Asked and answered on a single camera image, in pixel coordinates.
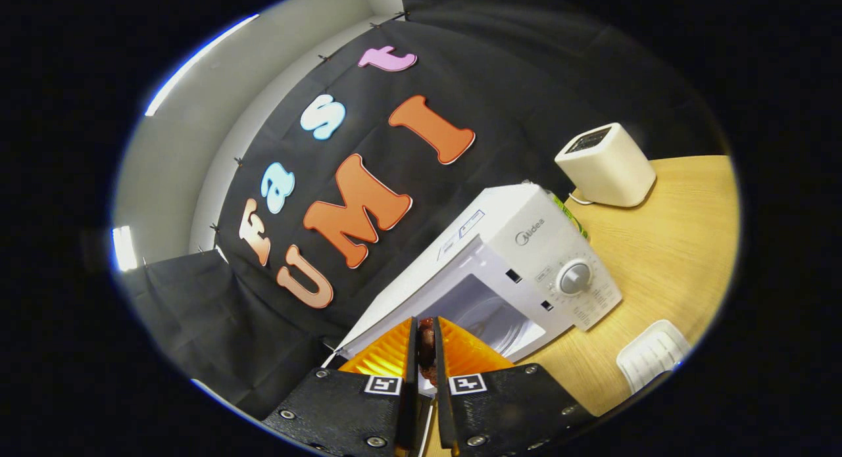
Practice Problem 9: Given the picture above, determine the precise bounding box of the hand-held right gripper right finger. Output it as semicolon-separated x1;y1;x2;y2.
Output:
433;316;597;457

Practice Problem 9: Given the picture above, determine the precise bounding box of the white microwave oven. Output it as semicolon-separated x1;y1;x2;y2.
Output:
334;183;623;380

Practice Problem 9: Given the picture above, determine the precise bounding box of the green label plastic bottle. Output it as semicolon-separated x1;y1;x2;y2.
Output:
551;193;589;239

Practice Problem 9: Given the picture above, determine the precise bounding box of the white ribbed plastic tray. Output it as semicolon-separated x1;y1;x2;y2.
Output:
616;320;692;396

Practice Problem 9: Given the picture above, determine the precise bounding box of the white toaster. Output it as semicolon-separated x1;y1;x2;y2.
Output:
554;122;657;208

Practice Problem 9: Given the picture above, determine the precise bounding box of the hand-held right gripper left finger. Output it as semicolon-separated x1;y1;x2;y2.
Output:
262;316;420;457

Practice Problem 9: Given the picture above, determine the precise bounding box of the red meat slice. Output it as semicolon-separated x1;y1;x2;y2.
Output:
417;317;439;387

